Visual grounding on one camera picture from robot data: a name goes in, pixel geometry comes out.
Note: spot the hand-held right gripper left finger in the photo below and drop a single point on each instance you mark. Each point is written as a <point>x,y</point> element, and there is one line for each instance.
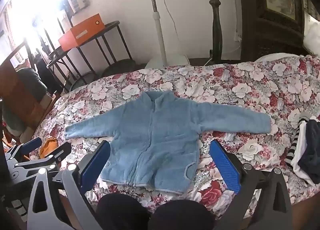
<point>96,167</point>

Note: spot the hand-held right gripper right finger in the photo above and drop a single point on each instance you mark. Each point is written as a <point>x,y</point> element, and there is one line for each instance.
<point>225,167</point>

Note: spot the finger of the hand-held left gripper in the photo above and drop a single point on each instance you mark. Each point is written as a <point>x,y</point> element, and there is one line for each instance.
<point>31,144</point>
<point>58,154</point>

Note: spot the light blue fleece jacket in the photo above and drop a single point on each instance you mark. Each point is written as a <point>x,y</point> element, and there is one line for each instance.
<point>155,140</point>

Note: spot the black white striped garment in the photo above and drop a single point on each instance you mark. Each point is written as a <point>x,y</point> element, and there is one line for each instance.
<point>292,150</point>

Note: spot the white knitted garment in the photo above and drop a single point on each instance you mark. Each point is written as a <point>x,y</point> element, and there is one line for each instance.
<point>298,155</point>

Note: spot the navy blue garment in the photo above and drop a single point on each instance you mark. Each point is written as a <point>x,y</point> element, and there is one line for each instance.
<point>312,150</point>

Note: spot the orange cloth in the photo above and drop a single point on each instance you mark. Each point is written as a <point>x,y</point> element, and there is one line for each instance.
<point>48,147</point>

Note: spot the wooden chair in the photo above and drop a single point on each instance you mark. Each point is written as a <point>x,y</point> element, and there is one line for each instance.
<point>20,95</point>

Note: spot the floral blanket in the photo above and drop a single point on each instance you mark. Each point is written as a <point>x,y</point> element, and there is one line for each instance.
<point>250,90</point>

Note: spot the orange box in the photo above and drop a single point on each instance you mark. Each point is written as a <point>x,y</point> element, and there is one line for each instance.
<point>80,35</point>

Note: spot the black round metal table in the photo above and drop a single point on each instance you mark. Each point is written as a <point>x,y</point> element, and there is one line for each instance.
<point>113,24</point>

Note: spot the dark carved wooden bedpost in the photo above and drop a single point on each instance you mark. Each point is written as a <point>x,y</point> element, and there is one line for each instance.
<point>215,20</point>

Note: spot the white standing fan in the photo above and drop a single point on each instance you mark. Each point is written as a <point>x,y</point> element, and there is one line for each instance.
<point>157,32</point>

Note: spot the white pillow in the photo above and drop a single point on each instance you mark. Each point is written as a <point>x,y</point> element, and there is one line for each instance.
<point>312,35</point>

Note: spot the small framed picture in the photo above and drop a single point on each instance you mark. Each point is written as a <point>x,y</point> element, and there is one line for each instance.
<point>310,3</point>

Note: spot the white wall outlet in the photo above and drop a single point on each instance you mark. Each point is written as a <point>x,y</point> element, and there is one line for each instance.
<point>238,37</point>

